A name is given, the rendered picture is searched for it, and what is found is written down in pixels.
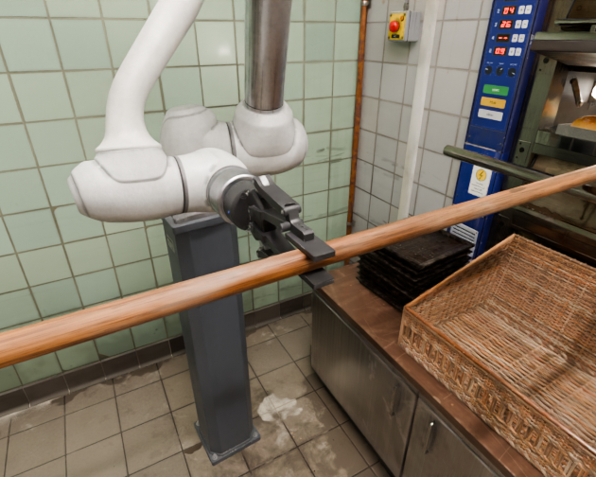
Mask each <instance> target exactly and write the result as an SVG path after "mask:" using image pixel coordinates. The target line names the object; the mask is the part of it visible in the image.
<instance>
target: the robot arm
mask: <svg viewBox="0 0 596 477"><path fill-rule="evenodd" d="M203 1H204V0H158V2H157V4H156V5H155V7H154V9H153V11H152V12H151V14H150V16H149V18H148V20H147V21H146V22H145V24H144V26H143V28H142V29H141V31H140V33H139V34H138V36H137V38H136V40H135V41H134V43H133V45H132V47H131V49H130V51H129V52H128V54H127V56H126V58H125V59H124V61H123V62H122V64H121V65H120V67H119V69H118V71H117V73H116V75H115V77H114V80H113V83H112V86H111V88H110V92H109V95H108V99H107V105H106V119H105V136H104V139H103V141H102V142H101V144H100V145H99V146H98V147H97V148H96V157H95V159H94V160H91V161H84V162H82V163H80V164H79V165H78V166H77V167H75V168H74V169H73V170H72V171H71V175H70V176H69V178H68V179H67V183H68V185H69V187H70V190H71V193H72V195H73V198H74V200H75V203H76V205H77V208H78V210H79V213H80V214H81V215H83V216H86V217H88V218H91V219H94V220H96V221H105V222H140V221H154V220H159V219H163V218H167V217H169V216H171V217H172V219H173V222H174V223H175V224H183V223H186V222H188V221H193V220H197V219H201V218H205V217H209V216H214V215H217V214H219V215H220V216H221V217H222V218H223V219H224V220H225V221H227V222H229V223H231V224H234V225H235V226H236V227H238V228H239V229H241V230H244V231H247V232H250V233H252V235H253V237H254V239H255V240H258V242H259V246H260V247H258V250H257V251H256V255H257V257H259V258H267V257H270V256H276V255H280V254H284V253H286V252H290V251H293V250H296V249H295V248H294V247H293V246H292V245H291V244H290V242H291V243H292V244H293V245H294V246H295V247H296V248H298V249H299V250H300V251H301V252H302V253H304V254H305V255H306V256H307V257H308V258H310V259H311V260H312V261H313V262H317V261H320V260H324V259H327V258H330V257H333V256H335V254H336V250H335V249H333V248H332V247H331V246H329V245H328V244H327V243H325V242H324V241H322V240H321V239H320V238H318V237H317V236H315V235H314V232H313V231H312V229H311V228H309V227H308V226H306V225H305V224H304V222H303V220H302V219H301V218H299V213H301V211H302V208H301V205H300V204H298V203H297V202H296V201H294V200H293V199H292V197H291V196H290V195H288V194H287V193H286V192H285V191H284V190H282V189H281V188H280V187H279V186H278V185H276V184H275V183H274V181H273V179H272V177H271V176H272V175H276V174H280V173H284V172H287V171H289V170H291V169H293V168H296V167H297V166H299V165H300V164H301V163H302V162H303V160H304V159H305V158H306V155H307V133H306V131H305V129H304V126H303V125H302V124H301V123H300V122H299V121H298V120H297V119H296V118H293V114H292V110H291V108H290V107H289V105H288V104H287V103H286V101H285V100H284V94H285V82H286V70H287V58H288V47H289V24H290V13H291V7H292V0H245V14H244V99H242V100H241V101H240V102H239V103H238V105H237V106H236V110H235V114H234V117H233V121H229V122H223V121H219V120H217V117H216V115H215V114H214V113H213V112H212V111H211V110H210V109H208V108H206V107H203V106H201V105H200V104H187V105H182V106H177V107H173V108H171V109H169V110H167V113H166V115H165V117H164V120H163V123H162V127H161V131H160V141H159V143H158V142H156V141H155V140H154V139H153V138H152V137H151V136H150V135H149V133H148V131H147V128H146V125H145V120H144V108H145V103H146V100H147V97H148V95H149V92H150V90H151V88H152V87H153V85H154V83H155V82H156V80H158V78H159V76H160V75H161V73H162V72H163V70H164V69H165V67H166V65H167V63H168V62H169V60H170V59H171V57H172V55H173V54H174V52H175V51H176V49H177V47H178V46H179V44H180V43H181V41H182V40H183V38H184V36H185V34H186V33H187V31H188V30H189V29H190V27H191V26H192V24H193V22H194V21H195V19H196V17H197V15H198V13H199V11H200V9H201V7H202V3H203ZM287 231H290V232H287ZM283 232H287V233H285V237H284V236H283V234H282V233H283ZM298 276H300V278H302V279H303V280H304V281H305V282H306V283H307V284H308V285H309V286H310V287H311V288H312V289H313V290H316V289H319V288H321V287H324V286H327V285H330V284H333V283H334V277H333V276H332V275H331V274H330V273H329V272H328V271H326V270H325V269H324V268H323V267H322V268H319V269H316V270H313V271H310V272H307V273H303V274H298Z"/></svg>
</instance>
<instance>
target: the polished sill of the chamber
mask: <svg viewBox="0 0 596 477"><path fill-rule="evenodd" d="M555 132H556V129H552V128H548V129H543V130H538V131H537V135H536V138H535V143H537V144H541V145H545V146H550V147H554V148H558V149H561V150H569V151H573V152H578V153H582V154H585V155H590V156H594V157H596V142H594V141H589V140H585V139H580V138H575V137H570V136H565V135H561V134H556V133H555Z"/></svg>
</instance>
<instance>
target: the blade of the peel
mask: <svg viewBox="0 0 596 477"><path fill-rule="evenodd" d="M571 124H572V123H568V124H558V126H557V129H556V132H555V133H556V134H561V135H565V136H570V137H575V138H580V139H585V140H589V141H594V142H596V131H594V130H589V129H584V128H578V127H573V126H571Z"/></svg>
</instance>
